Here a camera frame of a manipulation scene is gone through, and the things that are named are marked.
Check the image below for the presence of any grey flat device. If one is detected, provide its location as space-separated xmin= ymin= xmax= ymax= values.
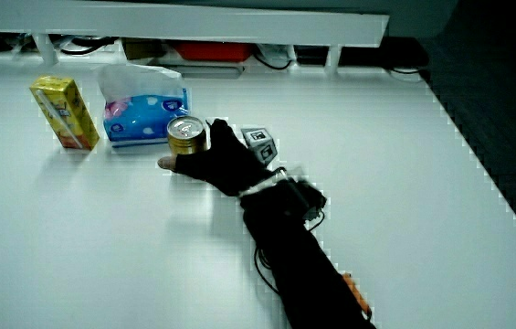
xmin=165 ymin=64 xmax=245 ymax=80

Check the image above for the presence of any gold red bull can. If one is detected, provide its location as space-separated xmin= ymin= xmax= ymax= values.
xmin=166 ymin=115 xmax=209 ymax=157

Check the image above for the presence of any yellow juice carton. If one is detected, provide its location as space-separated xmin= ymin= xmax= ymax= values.
xmin=28 ymin=75 xmax=101 ymax=152

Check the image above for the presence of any blue tissue pack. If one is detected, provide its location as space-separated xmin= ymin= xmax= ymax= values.
xmin=96 ymin=63 xmax=191 ymax=148

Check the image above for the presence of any orange strap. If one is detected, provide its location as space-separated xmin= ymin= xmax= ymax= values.
xmin=341 ymin=271 xmax=374 ymax=320

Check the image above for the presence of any thin black glove cable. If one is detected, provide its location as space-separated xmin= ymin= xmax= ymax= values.
xmin=253 ymin=209 xmax=327 ymax=294

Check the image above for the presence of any person's right hand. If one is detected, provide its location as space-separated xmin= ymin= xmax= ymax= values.
xmin=157 ymin=118 xmax=288 ymax=198

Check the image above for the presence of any dark olive box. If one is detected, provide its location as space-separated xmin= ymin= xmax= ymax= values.
xmin=121 ymin=37 xmax=166 ymax=61

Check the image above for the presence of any black wrist tracker module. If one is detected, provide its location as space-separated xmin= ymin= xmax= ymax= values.
xmin=279 ymin=176 xmax=328 ymax=222

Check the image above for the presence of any red box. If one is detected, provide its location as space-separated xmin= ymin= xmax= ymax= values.
xmin=173 ymin=41 xmax=255 ymax=63

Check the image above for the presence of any white desk shelf riser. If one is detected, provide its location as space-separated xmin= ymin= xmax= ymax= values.
xmin=0 ymin=0 xmax=391 ymax=76

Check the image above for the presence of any person's right forearm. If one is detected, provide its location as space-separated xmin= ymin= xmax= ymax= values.
xmin=240 ymin=175 xmax=377 ymax=329

